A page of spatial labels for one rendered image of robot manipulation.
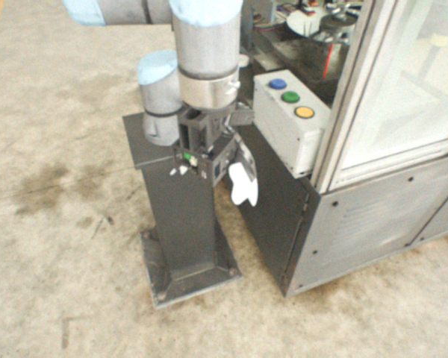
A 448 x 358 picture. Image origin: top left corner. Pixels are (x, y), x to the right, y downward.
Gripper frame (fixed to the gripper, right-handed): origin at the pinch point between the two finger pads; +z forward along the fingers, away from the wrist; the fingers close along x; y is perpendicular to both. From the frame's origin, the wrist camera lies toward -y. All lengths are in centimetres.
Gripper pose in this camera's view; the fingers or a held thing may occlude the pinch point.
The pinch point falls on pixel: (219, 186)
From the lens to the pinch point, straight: 57.3
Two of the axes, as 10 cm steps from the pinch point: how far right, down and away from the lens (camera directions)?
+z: 0.0, 6.8, 7.3
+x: 8.6, 3.7, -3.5
